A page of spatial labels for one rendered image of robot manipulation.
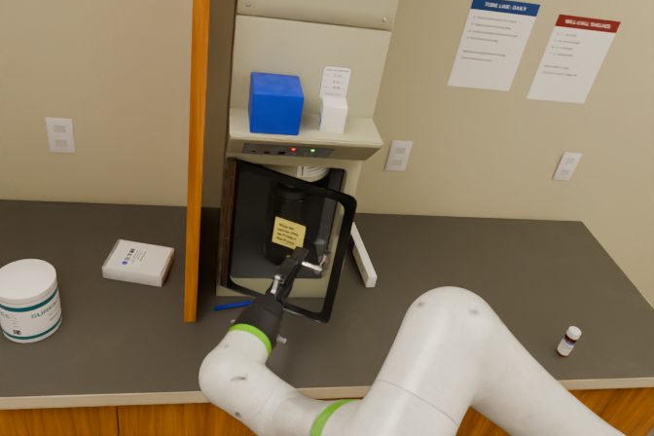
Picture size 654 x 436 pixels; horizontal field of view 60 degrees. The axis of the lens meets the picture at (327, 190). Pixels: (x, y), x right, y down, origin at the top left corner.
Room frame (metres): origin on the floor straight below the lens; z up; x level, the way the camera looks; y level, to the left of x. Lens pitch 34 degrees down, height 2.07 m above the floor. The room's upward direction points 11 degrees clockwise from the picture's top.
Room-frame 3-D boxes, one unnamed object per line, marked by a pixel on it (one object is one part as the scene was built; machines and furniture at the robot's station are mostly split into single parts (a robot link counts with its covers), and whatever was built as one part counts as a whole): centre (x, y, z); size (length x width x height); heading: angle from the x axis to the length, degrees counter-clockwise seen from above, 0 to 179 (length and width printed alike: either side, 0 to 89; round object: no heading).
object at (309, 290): (1.04, 0.08, 1.19); 0.30 x 0.01 x 0.40; 78
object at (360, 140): (1.07, 0.07, 1.46); 0.32 x 0.11 x 0.10; 105
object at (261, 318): (0.76, 0.08, 1.20); 0.12 x 0.06 x 0.09; 78
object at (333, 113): (1.08, 0.02, 1.54); 0.05 x 0.05 x 0.06; 9
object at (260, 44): (1.24, 0.12, 1.33); 0.32 x 0.25 x 0.77; 105
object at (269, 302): (0.83, 0.07, 1.20); 0.09 x 0.07 x 0.08; 168
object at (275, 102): (1.05, 0.14, 1.56); 0.10 x 0.10 x 0.09; 15
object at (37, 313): (0.88, 0.64, 1.02); 0.13 x 0.13 x 0.15
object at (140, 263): (1.13, 0.47, 0.96); 0.16 x 0.12 x 0.04; 93
